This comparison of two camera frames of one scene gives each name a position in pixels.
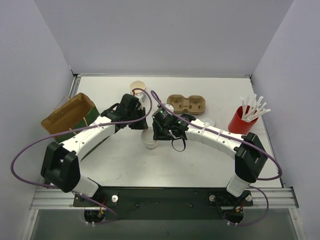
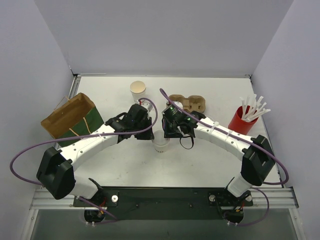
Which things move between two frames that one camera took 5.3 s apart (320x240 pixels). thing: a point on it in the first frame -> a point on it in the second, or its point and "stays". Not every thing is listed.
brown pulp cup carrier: (194, 104) stays
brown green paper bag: (76, 113) stays
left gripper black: (139, 122) -> (145, 132)
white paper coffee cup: (151, 146) -> (161, 149)
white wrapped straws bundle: (253, 109) stays
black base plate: (165, 203) stays
